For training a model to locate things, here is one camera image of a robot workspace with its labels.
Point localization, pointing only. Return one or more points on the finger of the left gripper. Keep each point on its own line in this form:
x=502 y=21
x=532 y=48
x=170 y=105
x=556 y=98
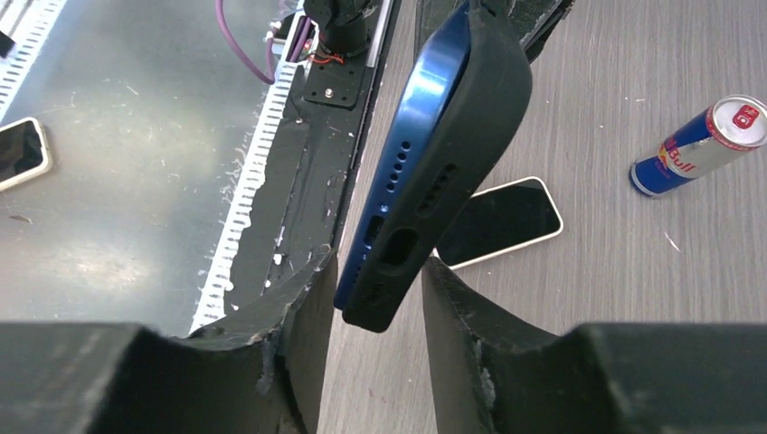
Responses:
x=534 y=20

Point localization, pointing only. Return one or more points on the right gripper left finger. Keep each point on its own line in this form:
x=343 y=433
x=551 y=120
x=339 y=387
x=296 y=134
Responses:
x=258 y=370

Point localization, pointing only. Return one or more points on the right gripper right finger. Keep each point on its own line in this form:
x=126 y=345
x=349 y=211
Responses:
x=492 y=372

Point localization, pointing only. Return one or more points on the black phone case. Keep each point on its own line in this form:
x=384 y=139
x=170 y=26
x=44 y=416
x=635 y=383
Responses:
x=478 y=123

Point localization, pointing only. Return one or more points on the blue phone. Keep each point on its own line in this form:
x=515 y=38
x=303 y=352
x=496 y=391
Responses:
x=432 y=80

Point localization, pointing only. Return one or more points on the phone in cream case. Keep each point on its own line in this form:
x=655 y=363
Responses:
x=500 y=220

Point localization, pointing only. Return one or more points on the phone on metal sheet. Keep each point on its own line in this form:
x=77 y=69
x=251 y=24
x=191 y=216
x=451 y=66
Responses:
x=25 y=152

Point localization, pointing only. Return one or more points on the Red Bull can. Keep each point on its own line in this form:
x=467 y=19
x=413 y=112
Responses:
x=727 y=130

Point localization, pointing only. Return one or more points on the aluminium frame rail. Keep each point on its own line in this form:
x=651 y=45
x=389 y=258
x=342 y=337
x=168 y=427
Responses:
x=25 y=28

